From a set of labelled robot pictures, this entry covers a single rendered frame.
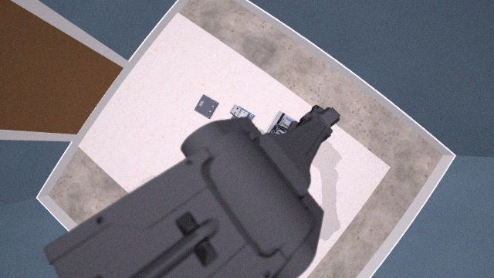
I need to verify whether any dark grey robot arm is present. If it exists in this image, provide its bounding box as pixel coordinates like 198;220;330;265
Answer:
44;104;340;278

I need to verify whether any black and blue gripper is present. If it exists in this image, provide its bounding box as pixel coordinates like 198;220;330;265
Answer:
285;121;298;133

